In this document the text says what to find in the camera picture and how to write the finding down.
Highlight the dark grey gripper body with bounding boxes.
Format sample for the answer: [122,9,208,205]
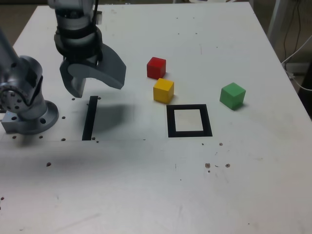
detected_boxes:
[63,52,102,68]

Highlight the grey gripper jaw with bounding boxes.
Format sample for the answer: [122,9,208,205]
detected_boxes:
[67,42,127,90]
[59,60,87,98]

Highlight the red cube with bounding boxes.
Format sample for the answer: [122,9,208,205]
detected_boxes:
[146,57,167,80]

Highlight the yellow cube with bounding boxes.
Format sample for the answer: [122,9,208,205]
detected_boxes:
[153,78,175,103]

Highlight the green cube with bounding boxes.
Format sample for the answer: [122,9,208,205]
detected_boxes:
[219,82,246,111]

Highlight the black tape square outline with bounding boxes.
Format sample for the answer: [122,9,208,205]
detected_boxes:
[166,104,213,138]

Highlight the black tape strip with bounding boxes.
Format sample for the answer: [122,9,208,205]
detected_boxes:
[81,96,98,141]

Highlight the white metal post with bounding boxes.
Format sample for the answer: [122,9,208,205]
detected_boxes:
[267,0,288,42]

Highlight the black cable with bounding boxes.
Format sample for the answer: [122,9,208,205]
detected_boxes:
[283,0,302,62]

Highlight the white cable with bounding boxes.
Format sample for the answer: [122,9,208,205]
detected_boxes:
[282,35,312,91]

